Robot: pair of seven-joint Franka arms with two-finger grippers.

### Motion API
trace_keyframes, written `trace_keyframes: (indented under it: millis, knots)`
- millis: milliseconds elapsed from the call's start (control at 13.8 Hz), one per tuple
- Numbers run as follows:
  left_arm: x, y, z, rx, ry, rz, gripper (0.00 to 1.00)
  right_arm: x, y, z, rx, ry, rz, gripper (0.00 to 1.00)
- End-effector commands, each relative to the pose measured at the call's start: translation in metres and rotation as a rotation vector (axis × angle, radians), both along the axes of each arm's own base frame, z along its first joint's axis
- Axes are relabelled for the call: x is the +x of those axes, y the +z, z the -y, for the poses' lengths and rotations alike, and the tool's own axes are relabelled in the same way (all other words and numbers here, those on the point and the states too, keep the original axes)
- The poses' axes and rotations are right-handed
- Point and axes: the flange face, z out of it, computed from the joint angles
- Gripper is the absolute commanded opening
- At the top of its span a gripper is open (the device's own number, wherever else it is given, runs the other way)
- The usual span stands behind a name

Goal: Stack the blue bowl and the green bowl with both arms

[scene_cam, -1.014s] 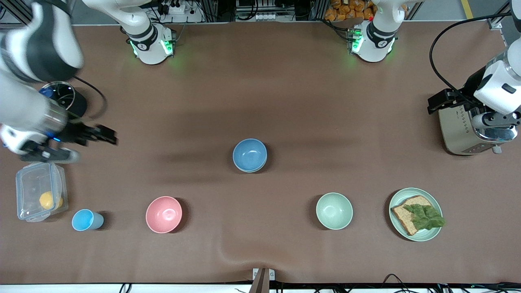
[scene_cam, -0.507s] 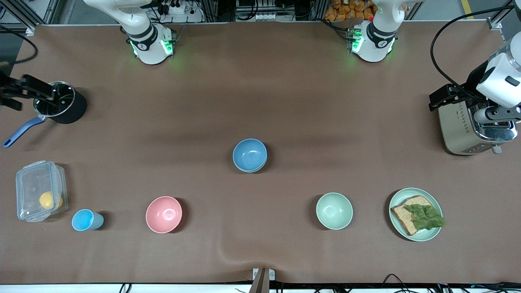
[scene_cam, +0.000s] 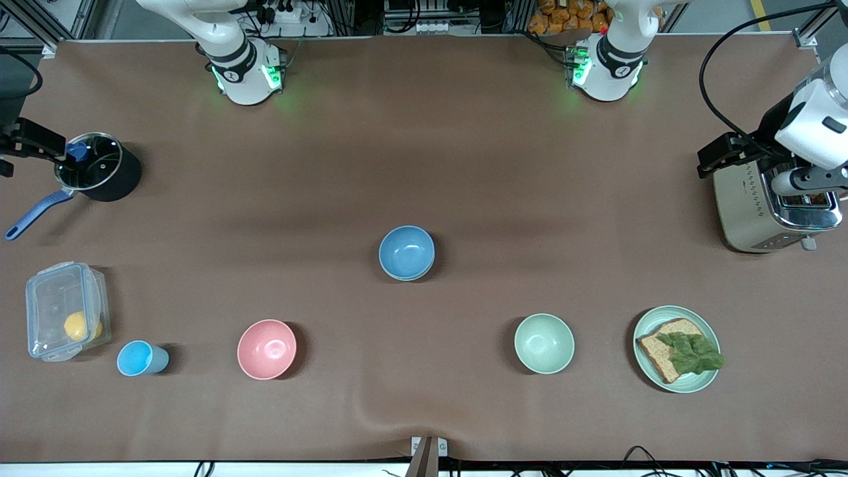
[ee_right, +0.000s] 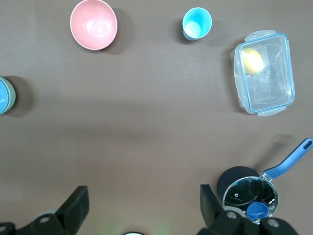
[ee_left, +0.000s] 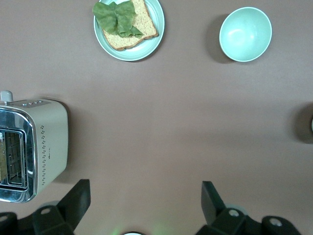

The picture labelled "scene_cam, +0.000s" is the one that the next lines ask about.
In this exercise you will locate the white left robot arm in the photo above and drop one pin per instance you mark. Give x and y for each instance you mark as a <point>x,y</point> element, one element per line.
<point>613,73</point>

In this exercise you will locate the small white power strip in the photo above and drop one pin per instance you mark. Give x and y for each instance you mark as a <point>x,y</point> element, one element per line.
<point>430,28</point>

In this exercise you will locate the silver toaster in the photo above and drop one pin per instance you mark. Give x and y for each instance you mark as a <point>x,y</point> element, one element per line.
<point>748,212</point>

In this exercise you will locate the brown bread slice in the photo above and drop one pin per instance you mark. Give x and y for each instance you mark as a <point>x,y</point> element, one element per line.
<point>662,364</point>

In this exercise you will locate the yellow round food piece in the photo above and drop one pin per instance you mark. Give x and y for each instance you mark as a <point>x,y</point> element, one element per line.
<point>78,326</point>

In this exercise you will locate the pink bowl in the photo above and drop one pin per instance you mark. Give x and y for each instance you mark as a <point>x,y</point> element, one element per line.
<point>266,350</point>

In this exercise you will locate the brown table mat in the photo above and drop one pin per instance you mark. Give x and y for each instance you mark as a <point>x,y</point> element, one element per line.
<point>464,165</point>

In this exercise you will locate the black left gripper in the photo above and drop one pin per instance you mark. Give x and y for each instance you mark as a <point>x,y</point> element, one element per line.
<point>768,127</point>

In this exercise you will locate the green lettuce leaf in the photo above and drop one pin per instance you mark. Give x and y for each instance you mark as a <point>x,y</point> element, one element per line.
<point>692,354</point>

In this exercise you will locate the glass lid with blue knob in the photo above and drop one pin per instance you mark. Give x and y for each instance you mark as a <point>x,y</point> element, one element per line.
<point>96,165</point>

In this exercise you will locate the orange snack packets pile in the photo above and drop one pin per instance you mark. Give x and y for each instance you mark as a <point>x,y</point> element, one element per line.
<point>563,16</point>

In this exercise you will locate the clear plastic lidded container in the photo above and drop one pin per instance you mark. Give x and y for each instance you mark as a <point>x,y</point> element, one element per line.
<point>53,298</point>

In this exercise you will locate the light green plate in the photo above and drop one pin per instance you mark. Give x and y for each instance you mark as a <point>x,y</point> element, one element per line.
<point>702,383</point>

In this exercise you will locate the blue bowl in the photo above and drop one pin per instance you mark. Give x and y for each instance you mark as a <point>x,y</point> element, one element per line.
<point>407,248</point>

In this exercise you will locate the white power strip with plugs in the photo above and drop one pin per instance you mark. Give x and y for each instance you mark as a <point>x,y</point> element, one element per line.
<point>305,28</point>

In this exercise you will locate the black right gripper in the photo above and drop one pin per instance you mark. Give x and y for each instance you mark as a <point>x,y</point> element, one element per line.
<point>9,144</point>

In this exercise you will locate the metal table clamp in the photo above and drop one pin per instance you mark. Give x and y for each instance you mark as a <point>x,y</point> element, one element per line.
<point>427,457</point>

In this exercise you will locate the light blue plastic cup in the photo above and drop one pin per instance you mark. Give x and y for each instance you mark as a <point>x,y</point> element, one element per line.
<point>136,359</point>

